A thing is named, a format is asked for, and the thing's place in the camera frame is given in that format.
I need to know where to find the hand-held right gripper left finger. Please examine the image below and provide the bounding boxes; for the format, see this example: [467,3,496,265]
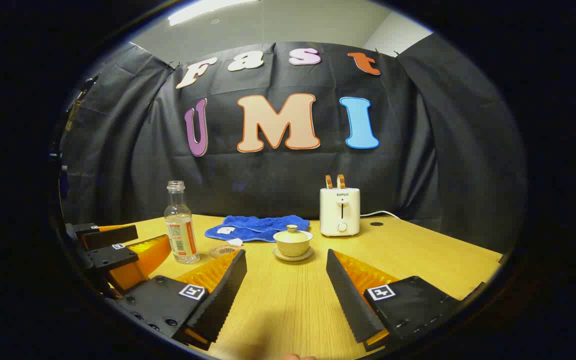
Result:
[118,249,248,351]

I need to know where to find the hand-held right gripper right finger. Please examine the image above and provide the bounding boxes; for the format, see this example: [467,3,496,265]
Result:
[325,249,489,352]

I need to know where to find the round cork coaster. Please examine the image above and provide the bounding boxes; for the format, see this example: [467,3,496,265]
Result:
[209,244,243,259]

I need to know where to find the clear plastic water bottle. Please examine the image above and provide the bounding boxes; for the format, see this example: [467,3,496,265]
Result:
[164,181,201,265]

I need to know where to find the cream ceramic teacup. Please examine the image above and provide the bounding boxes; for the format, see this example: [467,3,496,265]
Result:
[273,235,314,258]

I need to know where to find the cream teacup lid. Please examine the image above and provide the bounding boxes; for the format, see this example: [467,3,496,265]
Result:
[274,224,314,243]

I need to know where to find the cream ceramic saucer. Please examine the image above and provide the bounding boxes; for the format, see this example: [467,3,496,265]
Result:
[272,246,315,262]

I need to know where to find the blue towel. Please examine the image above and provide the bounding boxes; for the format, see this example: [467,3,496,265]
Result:
[204,215,311,244]

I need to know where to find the white toaster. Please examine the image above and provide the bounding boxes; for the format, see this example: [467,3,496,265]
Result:
[319,187,361,237]

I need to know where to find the black backdrop cloth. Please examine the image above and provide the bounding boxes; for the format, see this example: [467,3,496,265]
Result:
[60,32,526,251]

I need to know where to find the white toaster power cable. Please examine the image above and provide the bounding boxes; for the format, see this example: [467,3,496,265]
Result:
[360,210,401,221]

